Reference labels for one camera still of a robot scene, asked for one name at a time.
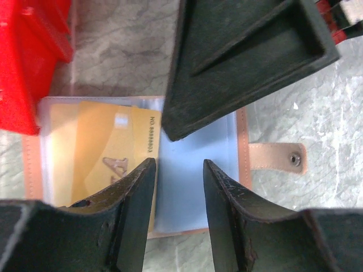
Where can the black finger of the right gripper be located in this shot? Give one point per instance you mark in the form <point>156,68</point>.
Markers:
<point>228,54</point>

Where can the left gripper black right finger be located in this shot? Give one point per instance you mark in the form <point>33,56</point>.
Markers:
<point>250,233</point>

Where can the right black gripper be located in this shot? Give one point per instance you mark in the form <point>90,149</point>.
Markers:
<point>344,18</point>

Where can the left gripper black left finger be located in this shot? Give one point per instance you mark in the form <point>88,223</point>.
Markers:
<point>104,232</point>

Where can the brown leather card holder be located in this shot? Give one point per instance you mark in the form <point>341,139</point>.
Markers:
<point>178,202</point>

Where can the gold VIP card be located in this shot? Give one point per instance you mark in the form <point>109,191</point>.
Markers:
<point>95,144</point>

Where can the red plastic bin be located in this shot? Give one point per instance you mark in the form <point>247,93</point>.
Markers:
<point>34,37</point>

